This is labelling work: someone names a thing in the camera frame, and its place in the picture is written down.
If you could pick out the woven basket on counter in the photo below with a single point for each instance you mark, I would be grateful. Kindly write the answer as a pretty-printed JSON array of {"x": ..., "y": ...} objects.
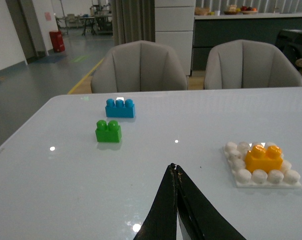
[{"x": 202, "y": 11}]

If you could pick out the white drawer cabinet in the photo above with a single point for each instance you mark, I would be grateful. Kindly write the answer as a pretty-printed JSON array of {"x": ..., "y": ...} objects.
[{"x": 174, "y": 24}]

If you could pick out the right grey armchair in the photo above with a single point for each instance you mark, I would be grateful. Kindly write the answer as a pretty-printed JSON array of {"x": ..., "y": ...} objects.
[{"x": 242, "y": 64}]

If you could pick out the green toy block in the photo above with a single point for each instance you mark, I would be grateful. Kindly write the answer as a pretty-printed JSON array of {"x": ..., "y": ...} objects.
[{"x": 108, "y": 132}]

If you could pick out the white studded base plate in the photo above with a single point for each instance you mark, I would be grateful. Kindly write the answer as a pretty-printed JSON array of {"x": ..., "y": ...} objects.
[{"x": 235, "y": 154}]

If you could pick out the fruit bowl on counter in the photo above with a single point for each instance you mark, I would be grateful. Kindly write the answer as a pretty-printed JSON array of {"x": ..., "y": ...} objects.
[{"x": 248, "y": 10}]

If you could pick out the blue toy block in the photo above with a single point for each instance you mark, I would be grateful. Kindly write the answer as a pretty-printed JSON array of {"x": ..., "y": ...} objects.
[{"x": 120, "y": 108}]

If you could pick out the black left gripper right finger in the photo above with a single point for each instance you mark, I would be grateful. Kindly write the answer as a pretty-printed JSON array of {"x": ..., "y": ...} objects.
[{"x": 198, "y": 218}]

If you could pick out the dark grey counter cabinet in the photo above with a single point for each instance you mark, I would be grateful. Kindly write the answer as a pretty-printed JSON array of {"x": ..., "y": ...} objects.
[{"x": 213, "y": 30}]

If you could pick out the yellow toy block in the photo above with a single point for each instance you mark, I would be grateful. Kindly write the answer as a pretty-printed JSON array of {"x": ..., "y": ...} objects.
[{"x": 266, "y": 159}]

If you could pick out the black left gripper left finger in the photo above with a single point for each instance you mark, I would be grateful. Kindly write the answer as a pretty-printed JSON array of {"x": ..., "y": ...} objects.
[{"x": 161, "y": 221}]

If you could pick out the background work table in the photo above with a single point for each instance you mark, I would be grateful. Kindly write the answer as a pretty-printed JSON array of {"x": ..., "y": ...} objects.
[{"x": 97, "y": 24}]

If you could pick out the left grey armchair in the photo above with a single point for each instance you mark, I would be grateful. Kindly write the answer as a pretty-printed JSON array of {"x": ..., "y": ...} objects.
[{"x": 140, "y": 66}]

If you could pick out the grey armchair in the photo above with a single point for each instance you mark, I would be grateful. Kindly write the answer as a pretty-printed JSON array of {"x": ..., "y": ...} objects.
[
  {"x": 242, "y": 64},
  {"x": 140, "y": 66}
]

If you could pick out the beige curtain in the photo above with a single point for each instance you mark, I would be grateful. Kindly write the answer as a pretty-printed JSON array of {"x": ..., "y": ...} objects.
[{"x": 133, "y": 20}]

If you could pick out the red fire extinguisher box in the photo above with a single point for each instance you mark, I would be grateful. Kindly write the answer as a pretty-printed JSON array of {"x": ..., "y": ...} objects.
[{"x": 57, "y": 41}]

